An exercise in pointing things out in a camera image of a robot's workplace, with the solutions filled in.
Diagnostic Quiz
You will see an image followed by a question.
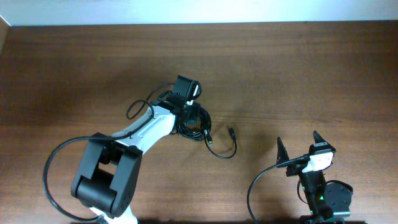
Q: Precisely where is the right camera cable black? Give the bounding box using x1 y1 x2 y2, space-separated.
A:
246 156 309 224

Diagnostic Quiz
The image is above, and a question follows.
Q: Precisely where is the black USB cable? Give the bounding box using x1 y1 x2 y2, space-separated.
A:
174 107 238 160

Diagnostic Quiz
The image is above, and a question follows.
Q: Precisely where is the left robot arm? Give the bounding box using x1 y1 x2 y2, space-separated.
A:
71 76 201 223

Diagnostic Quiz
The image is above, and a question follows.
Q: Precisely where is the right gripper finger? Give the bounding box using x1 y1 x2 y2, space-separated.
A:
276 137 289 165
313 131 328 146

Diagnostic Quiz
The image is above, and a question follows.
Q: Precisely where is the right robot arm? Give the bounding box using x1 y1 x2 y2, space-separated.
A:
276 131 353 224

